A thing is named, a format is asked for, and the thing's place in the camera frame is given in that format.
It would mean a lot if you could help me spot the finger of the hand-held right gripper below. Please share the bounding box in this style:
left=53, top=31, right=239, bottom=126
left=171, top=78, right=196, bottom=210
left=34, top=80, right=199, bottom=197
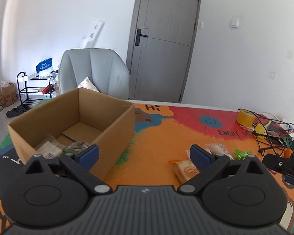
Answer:
left=262, top=153, right=294, bottom=182

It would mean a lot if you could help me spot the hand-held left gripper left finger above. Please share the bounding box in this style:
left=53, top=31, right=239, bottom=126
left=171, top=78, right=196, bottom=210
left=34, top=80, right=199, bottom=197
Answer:
left=22, top=144, right=113, bottom=196

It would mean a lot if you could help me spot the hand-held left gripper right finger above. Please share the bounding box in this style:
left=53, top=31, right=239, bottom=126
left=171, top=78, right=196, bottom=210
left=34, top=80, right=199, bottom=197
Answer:
left=178, top=144, right=269, bottom=197

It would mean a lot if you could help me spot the clear snack packet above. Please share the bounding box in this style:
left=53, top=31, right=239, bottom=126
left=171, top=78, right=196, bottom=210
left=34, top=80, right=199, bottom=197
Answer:
left=63, top=140, right=90, bottom=153

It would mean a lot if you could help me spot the orange biscuit packet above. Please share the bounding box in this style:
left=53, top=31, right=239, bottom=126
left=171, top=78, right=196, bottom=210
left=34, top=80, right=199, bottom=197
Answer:
left=168, top=159, right=202, bottom=184

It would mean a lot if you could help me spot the long white rice cracker packet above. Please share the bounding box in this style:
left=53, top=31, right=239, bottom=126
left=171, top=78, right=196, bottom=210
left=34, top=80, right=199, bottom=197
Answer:
left=205, top=143, right=235, bottom=161

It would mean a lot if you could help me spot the green candy packet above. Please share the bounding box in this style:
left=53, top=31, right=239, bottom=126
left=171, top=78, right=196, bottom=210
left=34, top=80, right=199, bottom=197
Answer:
left=234, top=148, right=253, bottom=160

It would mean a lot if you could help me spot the beige snack packet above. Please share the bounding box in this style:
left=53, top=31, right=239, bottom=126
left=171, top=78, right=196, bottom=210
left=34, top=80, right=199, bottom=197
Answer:
left=36, top=140, right=64, bottom=161

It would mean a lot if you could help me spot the yellow item in rack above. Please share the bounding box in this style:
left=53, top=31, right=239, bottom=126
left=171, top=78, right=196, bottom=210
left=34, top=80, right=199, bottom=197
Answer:
left=253, top=120, right=272, bottom=140

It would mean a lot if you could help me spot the colourful cartoon table mat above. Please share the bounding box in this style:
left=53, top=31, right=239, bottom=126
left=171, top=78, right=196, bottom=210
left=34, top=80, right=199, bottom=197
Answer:
left=0, top=100, right=294, bottom=235

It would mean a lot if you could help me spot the yellow tape roll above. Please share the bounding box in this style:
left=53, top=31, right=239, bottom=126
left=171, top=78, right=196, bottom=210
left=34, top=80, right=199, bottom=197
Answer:
left=236, top=110, right=257, bottom=128

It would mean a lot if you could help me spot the white dotted pillow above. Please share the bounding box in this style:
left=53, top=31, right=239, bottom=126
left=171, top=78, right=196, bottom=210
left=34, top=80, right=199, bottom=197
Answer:
left=76, top=77, right=101, bottom=93

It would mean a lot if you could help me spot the black shoe rack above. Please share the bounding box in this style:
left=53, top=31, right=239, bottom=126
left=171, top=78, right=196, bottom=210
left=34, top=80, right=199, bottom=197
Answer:
left=16, top=71, right=57, bottom=106

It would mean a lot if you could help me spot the grey armchair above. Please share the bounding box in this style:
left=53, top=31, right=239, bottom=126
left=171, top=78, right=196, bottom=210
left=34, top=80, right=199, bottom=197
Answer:
left=58, top=48, right=130, bottom=101

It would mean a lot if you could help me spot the white plastic bag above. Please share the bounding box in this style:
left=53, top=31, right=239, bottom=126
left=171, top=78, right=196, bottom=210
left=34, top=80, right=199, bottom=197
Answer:
left=38, top=69, right=54, bottom=79

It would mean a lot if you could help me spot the blue plastic bag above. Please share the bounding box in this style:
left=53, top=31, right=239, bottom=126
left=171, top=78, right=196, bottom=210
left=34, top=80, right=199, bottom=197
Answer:
left=36, top=58, right=53, bottom=73

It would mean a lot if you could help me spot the small cardboard box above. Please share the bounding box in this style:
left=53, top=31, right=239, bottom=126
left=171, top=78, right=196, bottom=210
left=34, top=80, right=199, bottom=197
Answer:
left=0, top=81, right=18, bottom=107

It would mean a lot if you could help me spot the grey door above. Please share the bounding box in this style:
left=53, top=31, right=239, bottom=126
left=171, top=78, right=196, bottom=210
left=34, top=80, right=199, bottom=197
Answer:
left=126, top=0, right=203, bottom=104

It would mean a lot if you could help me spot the white foam board with holes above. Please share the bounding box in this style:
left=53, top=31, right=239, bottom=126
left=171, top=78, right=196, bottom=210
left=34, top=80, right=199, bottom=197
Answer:
left=79, top=20, right=104, bottom=50

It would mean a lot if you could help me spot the black wire rack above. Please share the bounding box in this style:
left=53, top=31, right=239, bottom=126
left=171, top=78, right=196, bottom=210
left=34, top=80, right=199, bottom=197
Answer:
left=238, top=108, right=294, bottom=156

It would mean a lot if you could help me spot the black door handle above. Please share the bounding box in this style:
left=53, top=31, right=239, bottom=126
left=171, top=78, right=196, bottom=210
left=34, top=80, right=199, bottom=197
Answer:
left=135, top=28, right=149, bottom=46

